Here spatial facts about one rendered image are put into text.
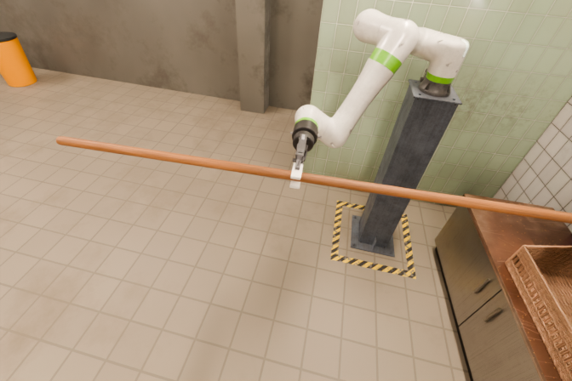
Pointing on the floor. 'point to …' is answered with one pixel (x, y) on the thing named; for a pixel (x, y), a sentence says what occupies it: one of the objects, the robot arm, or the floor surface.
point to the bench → (494, 291)
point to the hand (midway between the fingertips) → (296, 175)
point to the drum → (14, 61)
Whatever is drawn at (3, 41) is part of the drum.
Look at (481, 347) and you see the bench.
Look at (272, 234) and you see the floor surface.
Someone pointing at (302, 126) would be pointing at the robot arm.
